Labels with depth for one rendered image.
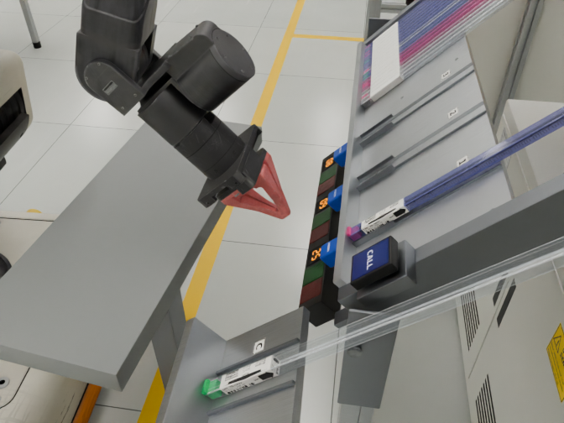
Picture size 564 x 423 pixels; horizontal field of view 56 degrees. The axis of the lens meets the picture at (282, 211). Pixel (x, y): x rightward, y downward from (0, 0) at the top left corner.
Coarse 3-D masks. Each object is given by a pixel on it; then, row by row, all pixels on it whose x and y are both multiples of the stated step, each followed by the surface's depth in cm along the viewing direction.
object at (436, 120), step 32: (448, 64) 77; (384, 96) 86; (416, 96) 78; (448, 96) 71; (480, 96) 65; (384, 128) 77; (416, 128) 71; (448, 128) 65; (480, 128) 60; (384, 160) 71; (416, 160) 66; (448, 160) 61; (384, 192) 67; (448, 192) 57; (480, 192) 53; (512, 192) 51; (384, 224) 61; (416, 224) 58; (448, 224) 54
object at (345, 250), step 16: (352, 96) 91; (352, 112) 86; (352, 128) 82; (352, 144) 78; (352, 160) 75; (352, 176) 73; (352, 192) 70; (352, 208) 68; (352, 224) 66; (336, 256) 61; (336, 272) 59
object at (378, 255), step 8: (384, 240) 52; (368, 248) 53; (376, 248) 52; (384, 248) 51; (360, 256) 53; (368, 256) 52; (376, 256) 51; (384, 256) 50; (360, 264) 52; (368, 264) 51; (376, 264) 50; (352, 272) 52; (360, 272) 51; (368, 272) 50; (352, 280) 51
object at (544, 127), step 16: (560, 112) 50; (528, 128) 52; (544, 128) 51; (512, 144) 52; (528, 144) 52; (480, 160) 54; (496, 160) 54; (448, 176) 56; (464, 176) 55; (416, 192) 59; (432, 192) 57; (352, 240) 64
